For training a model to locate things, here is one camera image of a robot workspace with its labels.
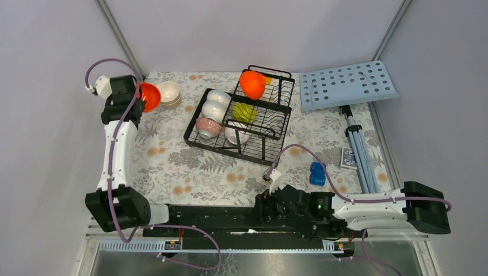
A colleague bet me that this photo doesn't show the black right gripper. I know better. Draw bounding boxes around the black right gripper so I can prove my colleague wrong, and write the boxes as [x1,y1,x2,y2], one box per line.
[246,181,308,225]

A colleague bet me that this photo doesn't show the orange bowl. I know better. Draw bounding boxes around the orange bowl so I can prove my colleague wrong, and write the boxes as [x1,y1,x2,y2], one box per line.
[239,71,266,100]
[138,82,161,113]

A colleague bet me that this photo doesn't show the beige patterned bowl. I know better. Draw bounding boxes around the beige patterned bowl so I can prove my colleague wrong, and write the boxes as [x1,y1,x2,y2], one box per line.
[157,80,181,104]

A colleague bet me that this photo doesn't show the plain beige bowl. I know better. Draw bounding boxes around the plain beige bowl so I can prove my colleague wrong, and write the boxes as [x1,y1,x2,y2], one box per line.
[161,95,182,109]

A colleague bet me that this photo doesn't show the black wire dish rack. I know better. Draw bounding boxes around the black wire dish rack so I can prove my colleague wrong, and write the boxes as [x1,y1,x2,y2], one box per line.
[184,65,295,166]

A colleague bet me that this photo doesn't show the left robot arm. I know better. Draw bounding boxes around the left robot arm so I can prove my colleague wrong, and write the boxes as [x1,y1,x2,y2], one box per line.
[85,75,179,236]

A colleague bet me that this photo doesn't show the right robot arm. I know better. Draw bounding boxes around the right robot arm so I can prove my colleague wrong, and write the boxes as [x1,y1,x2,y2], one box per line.
[252,181,451,237]

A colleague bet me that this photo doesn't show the white bowl in rack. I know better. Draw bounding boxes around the white bowl in rack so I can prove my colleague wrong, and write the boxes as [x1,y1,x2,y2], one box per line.
[201,100,227,124]

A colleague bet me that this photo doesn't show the yellow-green bowl in rack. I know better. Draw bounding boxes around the yellow-green bowl in rack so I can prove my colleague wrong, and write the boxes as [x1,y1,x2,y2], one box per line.
[232,103,258,124]

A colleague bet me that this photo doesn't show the blue toy car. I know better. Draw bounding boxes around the blue toy car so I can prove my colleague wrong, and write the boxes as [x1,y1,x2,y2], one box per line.
[309,162,326,186]

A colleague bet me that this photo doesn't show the floral table mat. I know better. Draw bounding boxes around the floral table mat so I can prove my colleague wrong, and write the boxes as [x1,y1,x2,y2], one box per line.
[127,71,394,209]

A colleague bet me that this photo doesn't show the blue card deck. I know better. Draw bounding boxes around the blue card deck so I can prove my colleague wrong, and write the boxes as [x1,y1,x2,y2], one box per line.
[340,147,357,170]

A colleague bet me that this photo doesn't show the white bowl front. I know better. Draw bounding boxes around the white bowl front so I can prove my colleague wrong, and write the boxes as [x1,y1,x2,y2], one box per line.
[224,121,250,145]

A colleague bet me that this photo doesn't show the blue tripod legs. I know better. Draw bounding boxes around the blue tripod legs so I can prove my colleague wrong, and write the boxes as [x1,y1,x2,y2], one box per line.
[340,105,380,193]

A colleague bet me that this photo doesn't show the pink patterned bowl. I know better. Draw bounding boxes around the pink patterned bowl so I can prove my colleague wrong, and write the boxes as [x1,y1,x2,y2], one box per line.
[196,118,222,139]

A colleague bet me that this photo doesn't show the white bowl upper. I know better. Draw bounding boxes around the white bowl upper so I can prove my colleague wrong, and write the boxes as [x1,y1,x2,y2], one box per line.
[207,89,231,105]

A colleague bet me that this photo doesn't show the blue perforated stand tray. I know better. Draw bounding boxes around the blue perforated stand tray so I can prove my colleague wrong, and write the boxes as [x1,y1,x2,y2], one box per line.
[299,60,399,112]

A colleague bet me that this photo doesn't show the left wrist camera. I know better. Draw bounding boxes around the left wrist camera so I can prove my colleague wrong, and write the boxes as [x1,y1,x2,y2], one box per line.
[85,75,112,101]

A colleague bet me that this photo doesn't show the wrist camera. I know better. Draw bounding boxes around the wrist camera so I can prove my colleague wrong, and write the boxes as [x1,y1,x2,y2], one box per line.
[85,75,112,101]
[262,169,281,194]

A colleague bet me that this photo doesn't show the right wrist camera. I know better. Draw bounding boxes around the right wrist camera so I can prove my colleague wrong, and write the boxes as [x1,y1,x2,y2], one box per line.
[262,169,281,194]

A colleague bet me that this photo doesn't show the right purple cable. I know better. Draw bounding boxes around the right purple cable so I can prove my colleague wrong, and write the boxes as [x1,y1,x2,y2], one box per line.
[263,144,452,212]

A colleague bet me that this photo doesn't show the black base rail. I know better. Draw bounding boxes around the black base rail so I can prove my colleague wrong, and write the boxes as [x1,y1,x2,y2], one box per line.
[143,205,362,251]

